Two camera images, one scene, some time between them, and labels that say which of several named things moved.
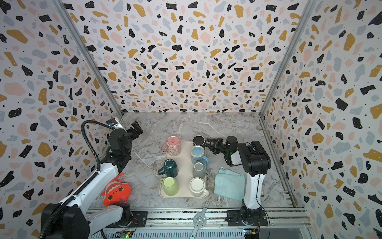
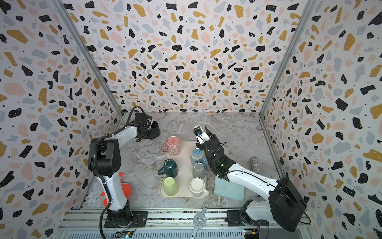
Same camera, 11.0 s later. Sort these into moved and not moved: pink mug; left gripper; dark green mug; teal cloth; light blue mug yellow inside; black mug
Moved: black mug; left gripper
Not moved: teal cloth; light blue mug yellow inside; dark green mug; pink mug
